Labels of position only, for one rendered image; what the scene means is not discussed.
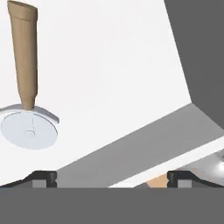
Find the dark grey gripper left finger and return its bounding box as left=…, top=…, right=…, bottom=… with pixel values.
left=0, top=170, right=58, bottom=189

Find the silver drawer handle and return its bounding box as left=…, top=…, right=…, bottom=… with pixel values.
left=186, top=150, right=224, bottom=186

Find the wooden handled pizza cutter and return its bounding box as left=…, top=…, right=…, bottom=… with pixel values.
left=0, top=0, right=60, bottom=151

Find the white open drawer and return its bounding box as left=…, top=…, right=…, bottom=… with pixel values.
left=0, top=0, right=224, bottom=189

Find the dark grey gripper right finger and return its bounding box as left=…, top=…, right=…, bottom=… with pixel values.
left=166, top=170, right=224, bottom=189

